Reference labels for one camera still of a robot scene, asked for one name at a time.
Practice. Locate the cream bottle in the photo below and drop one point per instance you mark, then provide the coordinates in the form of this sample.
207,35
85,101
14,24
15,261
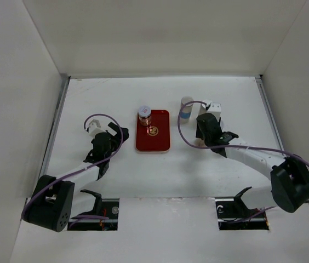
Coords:
199,142

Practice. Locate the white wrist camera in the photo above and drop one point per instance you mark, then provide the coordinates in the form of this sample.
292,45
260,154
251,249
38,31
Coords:
210,107
95,127

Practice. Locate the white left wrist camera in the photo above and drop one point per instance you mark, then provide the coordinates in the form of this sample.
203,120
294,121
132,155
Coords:
95,127

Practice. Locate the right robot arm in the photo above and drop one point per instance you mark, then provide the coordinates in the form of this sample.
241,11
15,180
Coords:
288,175

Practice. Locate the red rectangular tray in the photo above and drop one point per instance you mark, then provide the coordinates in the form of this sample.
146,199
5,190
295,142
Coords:
156,136

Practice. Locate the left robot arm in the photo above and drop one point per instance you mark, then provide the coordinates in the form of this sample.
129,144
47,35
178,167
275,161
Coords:
56,200

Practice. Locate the glass jar white lid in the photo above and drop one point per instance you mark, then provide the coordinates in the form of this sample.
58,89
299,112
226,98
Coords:
144,115

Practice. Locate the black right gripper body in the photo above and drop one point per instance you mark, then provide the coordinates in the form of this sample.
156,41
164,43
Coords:
200,135

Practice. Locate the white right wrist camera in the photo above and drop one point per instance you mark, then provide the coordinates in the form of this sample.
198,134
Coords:
210,107

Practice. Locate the white granule bottle blue label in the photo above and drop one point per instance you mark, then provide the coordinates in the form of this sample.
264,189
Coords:
186,109

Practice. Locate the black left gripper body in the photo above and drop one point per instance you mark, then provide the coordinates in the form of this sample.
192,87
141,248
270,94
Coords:
115,141

